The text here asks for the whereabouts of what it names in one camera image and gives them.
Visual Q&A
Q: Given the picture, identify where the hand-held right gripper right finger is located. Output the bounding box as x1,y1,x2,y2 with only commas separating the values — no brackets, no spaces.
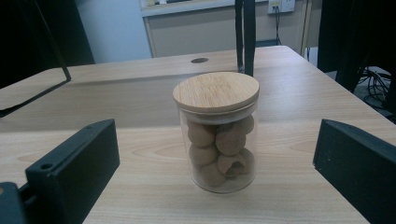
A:
312,119,396,224

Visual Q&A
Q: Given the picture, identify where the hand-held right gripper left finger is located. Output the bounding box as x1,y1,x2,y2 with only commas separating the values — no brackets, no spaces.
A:
25,119,121,224

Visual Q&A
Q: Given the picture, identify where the clear glass jar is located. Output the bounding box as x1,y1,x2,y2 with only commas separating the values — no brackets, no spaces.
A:
176,100,260,194

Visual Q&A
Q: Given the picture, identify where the round wooden jar lid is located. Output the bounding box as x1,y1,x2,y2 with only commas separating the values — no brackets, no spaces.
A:
172,71,261,114

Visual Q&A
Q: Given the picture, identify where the pile of brown dried longans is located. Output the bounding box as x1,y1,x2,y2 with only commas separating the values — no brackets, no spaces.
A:
186,115,256,188

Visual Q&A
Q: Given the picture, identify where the bundle of black cables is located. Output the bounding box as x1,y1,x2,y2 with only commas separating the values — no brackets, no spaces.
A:
357,66,394,110

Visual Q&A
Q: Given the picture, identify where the black metal frame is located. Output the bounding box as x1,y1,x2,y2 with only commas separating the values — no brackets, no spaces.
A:
0,0,72,119

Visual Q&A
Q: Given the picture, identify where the black power cable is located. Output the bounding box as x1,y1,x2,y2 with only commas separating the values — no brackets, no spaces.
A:
274,6,282,47

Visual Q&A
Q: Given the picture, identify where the black metal stand post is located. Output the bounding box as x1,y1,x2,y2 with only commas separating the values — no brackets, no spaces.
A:
233,0,257,77

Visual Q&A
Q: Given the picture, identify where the white wall socket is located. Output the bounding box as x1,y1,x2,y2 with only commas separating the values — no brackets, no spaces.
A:
267,0,296,15

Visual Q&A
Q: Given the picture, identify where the beige wall cabinet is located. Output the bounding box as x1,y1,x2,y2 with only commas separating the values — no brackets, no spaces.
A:
138,0,312,59

